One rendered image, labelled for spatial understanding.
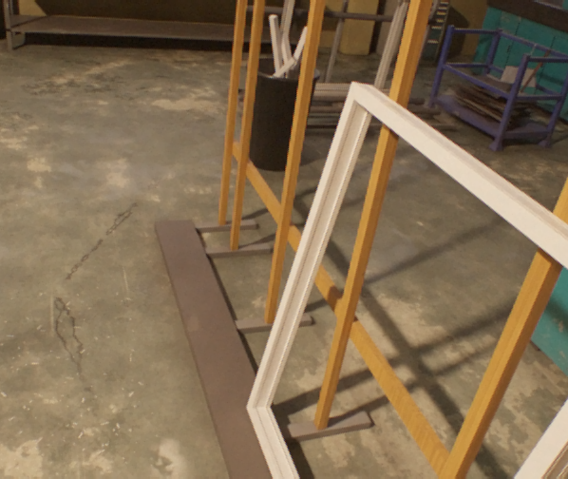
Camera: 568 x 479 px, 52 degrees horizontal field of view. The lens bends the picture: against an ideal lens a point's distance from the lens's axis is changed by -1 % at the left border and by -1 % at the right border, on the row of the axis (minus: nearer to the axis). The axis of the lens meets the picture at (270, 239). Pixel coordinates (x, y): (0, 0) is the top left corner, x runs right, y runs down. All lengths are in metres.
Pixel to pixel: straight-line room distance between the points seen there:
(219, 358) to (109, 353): 0.52
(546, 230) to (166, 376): 1.95
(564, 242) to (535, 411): 2.00
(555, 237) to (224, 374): 1.82
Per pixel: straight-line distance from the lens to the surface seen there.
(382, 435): 2.69
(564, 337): 3.27
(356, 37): 9.06
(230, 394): 2.63
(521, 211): 1.27
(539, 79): 8.19
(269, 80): 4.45
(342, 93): 6.45
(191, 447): 2.50
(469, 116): 6.56
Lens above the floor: 1.95
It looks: 31 degrees down
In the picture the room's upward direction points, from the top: 8 degrees clockwise
